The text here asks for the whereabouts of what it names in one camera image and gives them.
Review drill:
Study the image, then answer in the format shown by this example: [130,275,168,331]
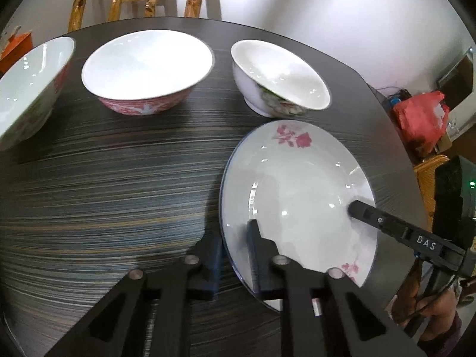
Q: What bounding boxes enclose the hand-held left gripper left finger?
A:
[45,231,226,357]

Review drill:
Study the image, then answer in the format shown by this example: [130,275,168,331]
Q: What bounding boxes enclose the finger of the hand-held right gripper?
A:
[348,199,466,279]

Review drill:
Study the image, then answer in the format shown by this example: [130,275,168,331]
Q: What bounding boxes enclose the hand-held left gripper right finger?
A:
[245,219,422,357]

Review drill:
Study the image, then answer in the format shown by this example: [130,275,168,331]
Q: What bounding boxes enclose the white plate with pink flowers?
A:
[220,120,379,313]

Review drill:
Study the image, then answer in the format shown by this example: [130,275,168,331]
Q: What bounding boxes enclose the white bowl with flower print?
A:
[231,40,331,117]

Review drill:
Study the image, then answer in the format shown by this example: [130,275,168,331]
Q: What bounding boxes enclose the red patterned bowl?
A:
[81,30,215,115]

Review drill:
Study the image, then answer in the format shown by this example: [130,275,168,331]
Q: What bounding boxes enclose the floral green-tinted bowl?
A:
[0,37,76,152]

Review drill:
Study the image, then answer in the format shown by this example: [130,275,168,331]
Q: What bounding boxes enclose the person's right hand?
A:
[390,264,462,328]

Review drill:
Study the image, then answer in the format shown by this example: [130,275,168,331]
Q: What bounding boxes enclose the wicker chair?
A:
[414,155,451,227]

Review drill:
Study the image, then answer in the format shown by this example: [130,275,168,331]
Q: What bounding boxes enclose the red plastic bag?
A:
[393,91,450,153]

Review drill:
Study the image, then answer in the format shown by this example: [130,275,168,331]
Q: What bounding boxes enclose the dark framed board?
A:
[437,46,476,110]

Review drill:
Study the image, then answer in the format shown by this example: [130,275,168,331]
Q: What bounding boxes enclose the orange lidded cup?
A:
[0,32,32,74]

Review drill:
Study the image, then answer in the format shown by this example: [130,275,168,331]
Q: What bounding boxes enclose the wooden chair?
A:
[68,0,204,32]

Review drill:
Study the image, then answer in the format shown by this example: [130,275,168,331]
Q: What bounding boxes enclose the tangle of dark cables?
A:
[374,86,411,108]

